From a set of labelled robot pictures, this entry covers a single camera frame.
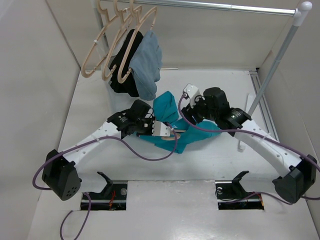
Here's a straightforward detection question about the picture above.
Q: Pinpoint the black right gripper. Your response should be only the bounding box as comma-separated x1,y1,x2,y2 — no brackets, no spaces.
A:
181,94,219,127

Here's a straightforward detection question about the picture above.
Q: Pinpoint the teal t shirt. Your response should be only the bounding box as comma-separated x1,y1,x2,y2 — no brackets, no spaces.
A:
140,91,220,154

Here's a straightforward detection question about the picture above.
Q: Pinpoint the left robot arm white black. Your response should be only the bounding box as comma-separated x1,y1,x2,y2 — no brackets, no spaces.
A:
42,100,168,201

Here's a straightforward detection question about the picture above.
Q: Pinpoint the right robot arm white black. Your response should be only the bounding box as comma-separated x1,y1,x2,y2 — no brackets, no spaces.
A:
178,84,320,204

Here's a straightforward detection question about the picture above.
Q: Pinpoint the black garment on hanger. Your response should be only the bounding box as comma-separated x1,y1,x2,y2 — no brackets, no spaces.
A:
107,28,145,98

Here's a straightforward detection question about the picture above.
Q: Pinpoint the grey blue garment on hanger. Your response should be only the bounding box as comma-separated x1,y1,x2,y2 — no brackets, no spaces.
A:
129,30,163,101

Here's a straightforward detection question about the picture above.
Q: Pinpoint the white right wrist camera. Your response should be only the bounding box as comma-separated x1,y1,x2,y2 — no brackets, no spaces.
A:
182,83,201,108

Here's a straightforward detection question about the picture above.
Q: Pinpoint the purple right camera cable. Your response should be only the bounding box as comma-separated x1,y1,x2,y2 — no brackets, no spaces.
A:
177,92,320,201

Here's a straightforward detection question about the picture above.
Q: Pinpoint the purple camera cable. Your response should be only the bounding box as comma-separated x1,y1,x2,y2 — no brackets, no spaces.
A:
32,122,179,240
177,92,320,201

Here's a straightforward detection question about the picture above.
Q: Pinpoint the beige hanger on rail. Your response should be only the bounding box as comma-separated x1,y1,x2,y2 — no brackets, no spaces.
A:
81,0,118,78
117,0,158,84
101,0,142,82

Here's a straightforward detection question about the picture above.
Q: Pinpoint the beige hanger leftmost on rail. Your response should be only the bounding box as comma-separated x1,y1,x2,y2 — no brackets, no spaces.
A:
81,0,118,78

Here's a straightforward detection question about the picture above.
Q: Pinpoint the metal clothes rail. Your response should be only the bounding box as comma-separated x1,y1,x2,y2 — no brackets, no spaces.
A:
133,0,301,18

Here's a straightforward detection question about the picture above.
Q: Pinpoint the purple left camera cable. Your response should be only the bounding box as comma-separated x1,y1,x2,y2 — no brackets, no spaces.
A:
32,122,179,240

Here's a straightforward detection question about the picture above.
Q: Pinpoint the white rack upright post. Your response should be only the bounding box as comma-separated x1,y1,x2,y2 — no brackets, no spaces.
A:
236,1,313,152

